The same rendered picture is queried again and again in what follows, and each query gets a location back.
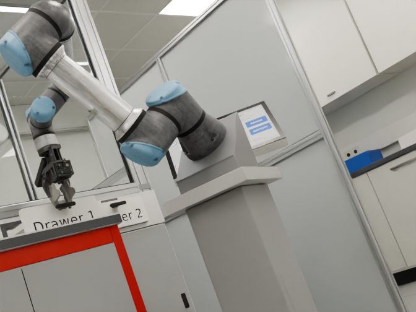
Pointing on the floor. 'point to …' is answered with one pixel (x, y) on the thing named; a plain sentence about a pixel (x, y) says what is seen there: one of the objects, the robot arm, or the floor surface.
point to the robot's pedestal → (245, 242)
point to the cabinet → (157, 270)
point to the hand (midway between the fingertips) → (63, 206)
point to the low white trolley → (69, 270)
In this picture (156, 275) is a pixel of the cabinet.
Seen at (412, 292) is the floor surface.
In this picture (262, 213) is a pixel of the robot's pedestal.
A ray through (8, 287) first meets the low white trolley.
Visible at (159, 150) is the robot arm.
